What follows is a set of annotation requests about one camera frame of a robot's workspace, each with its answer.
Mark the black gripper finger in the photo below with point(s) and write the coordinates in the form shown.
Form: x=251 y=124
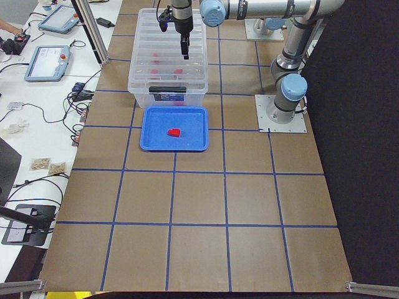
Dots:
x=185 y=45

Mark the clear plastic box lid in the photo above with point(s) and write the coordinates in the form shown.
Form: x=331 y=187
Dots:
x=170 y=50

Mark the red block from tray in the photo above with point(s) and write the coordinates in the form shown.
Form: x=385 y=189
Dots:
x=174 y=132

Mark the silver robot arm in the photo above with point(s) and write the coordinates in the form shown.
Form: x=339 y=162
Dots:
x=261 y=46

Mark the clear plastic storage box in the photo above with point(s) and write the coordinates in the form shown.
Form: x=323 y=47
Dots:
x=168 y=56

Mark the person hand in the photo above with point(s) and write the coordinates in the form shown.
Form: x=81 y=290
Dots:
x=9 y=28

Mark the blue plastic tray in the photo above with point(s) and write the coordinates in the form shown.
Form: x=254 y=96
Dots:
x=192 y=121

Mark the black power adapter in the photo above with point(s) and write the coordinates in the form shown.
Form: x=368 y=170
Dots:
x=104 y=22

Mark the blue black usb hub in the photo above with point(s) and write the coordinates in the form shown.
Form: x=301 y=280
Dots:
x=78 y=87

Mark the far teach pendant tablet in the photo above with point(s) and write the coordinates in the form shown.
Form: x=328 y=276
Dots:
x=61 y=20

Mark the teach pendant tablet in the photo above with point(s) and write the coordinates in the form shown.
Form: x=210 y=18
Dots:
x=61 y=20
x=48 y=63

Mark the near teach pendant tablet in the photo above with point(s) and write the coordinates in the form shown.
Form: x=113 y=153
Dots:
x=48 y=63

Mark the bag of small parts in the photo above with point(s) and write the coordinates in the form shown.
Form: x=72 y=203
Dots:
x=57 y=168
x=40 y=164

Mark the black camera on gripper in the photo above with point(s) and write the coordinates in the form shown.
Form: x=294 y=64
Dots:
x=164 y=18

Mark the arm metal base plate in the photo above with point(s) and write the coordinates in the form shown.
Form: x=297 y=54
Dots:
x=270 y=119
x=267 y=29

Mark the aluminium frame post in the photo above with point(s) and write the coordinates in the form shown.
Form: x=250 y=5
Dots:
x=87 y=19

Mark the black stand base plate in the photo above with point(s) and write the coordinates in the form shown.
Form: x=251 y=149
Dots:
x=29 y=224

